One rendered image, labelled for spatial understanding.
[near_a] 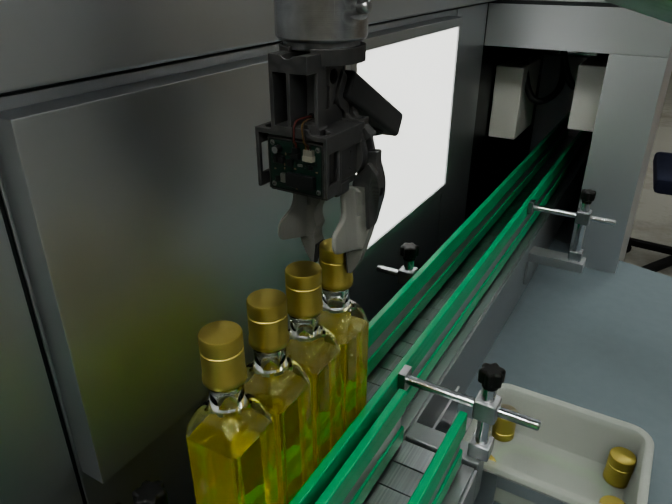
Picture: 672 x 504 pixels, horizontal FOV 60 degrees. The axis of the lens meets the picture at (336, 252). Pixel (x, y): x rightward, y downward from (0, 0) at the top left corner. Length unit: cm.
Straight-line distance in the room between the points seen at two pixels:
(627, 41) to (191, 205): 103
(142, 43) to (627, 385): 95
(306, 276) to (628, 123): 101
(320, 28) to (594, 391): 83
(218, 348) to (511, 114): 124
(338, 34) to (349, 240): 18
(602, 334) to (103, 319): 99
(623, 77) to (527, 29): 23
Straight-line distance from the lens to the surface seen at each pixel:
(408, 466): 74
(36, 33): 47
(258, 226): 67
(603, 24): 139
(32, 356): 54
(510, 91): 156
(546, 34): 141
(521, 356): 116
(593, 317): 133
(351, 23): 47
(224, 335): 45
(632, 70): 139
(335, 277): 57
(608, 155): 143
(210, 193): 59
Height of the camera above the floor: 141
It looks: 27 degrees down
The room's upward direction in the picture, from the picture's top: straight up
